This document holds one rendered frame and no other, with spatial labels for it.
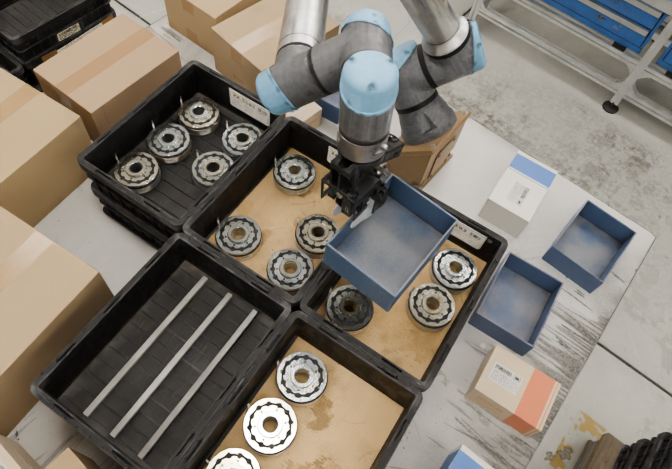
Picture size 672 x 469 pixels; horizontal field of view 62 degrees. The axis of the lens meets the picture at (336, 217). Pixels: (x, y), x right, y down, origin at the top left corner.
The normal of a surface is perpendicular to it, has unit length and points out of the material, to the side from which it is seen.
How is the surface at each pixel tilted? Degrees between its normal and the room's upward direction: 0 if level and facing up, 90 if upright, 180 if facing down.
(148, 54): 0
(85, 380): 0
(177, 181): 0
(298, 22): 13
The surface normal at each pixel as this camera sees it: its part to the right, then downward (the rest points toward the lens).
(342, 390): 0.10, -0.51
